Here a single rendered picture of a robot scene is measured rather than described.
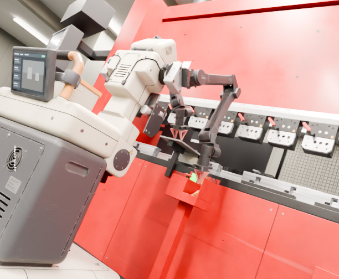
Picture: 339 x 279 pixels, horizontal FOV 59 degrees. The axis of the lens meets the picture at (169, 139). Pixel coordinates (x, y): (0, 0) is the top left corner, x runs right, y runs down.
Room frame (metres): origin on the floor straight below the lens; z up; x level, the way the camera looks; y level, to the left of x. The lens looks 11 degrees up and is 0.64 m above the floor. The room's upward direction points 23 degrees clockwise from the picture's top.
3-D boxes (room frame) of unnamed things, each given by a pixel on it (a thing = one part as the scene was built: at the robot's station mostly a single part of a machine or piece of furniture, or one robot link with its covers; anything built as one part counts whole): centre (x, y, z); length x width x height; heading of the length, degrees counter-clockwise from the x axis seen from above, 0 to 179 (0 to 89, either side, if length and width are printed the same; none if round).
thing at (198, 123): (2.08, -0.16, 1.26); 0.15 x 0.09 x 0.17; 49
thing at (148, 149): (2.42, 0.23, 0.92); 0.50 x 0.06 x 0.10; 49
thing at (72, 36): (2.41, 1.15, 1.42); 0.45 x 0.12 x 0.36; 38
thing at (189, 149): (1.95, -0.09, 1.00); 0.26 x 0.18 x 0.01; 139
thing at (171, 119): (2.21, -0.01, 1.26); 0.15 x 0.09 x 0.17; 49
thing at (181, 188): (1.62, -0.21, 0.75); 0.20 x 0.16 x 0.18; 49
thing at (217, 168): (2.03, -0.22, 0.92); 0.39 x 0.06 x 0.10; 49
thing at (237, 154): (2.60, -0.34, 1.12); 1.13 x 0.02 x 0.44; 49
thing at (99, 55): (2.71, 0.98, 1.67); 0.40 x 0.24 x 0.07; 49
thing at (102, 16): (2.50, 1.11, 1.52); 0.51 x 0.25 x 0.85; 38
